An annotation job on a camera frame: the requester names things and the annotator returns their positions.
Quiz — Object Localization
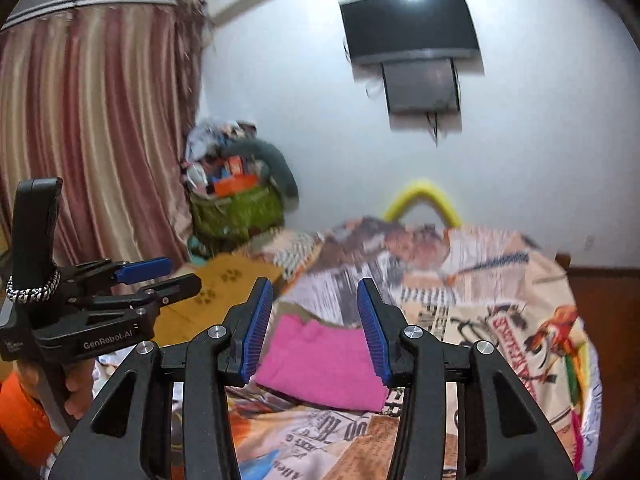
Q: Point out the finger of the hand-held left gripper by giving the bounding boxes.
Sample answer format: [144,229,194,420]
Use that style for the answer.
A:
[90,273,203,312]
[75,256,172,292]

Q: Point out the maroon striped curtain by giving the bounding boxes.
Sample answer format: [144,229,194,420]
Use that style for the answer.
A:
[0,0,213,301]

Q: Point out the pink pants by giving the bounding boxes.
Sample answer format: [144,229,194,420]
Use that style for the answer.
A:
[254,314,390,413]

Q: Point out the dark wooden furniture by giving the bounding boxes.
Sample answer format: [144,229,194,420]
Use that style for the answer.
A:
[555,252,640,376]

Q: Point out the green patterned bag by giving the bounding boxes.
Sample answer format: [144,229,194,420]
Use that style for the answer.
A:
[189,185,286,248]

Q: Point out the printed blanket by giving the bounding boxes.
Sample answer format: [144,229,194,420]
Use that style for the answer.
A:
[170,215,603,480]

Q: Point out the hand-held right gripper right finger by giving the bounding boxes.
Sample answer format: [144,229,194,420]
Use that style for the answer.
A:
[356,277,579,480]

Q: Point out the orange box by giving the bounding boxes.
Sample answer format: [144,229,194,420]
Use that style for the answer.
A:
[212,157,261,196]

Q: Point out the black hanging cable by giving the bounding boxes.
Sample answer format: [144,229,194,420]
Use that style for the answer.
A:
[425,110,443,147]

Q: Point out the black white braided strap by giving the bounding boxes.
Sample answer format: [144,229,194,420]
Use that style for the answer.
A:
[5,269,62,305]

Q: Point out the wooden lap board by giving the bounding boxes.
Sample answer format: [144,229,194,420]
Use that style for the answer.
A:
[152,252,286,346]

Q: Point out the white curtain rail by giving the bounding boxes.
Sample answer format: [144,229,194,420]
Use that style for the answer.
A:
[0,0,178,28]

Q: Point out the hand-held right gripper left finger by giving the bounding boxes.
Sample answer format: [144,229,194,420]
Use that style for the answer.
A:
[47,277,274,480]

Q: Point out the person's left hand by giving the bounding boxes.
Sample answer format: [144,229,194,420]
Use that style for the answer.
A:
[62,356,97,421]

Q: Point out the grey neck pillow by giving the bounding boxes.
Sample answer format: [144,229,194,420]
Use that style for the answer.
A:
[225,139,301,208]

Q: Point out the pile of clothes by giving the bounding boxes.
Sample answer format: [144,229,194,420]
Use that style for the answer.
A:
[185,117,261,196]

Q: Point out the black wall television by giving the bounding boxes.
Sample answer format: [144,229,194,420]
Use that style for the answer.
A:
[339,0,483,67]

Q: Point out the small black wall screen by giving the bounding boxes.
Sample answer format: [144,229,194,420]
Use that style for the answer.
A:
[381,59,461,117]

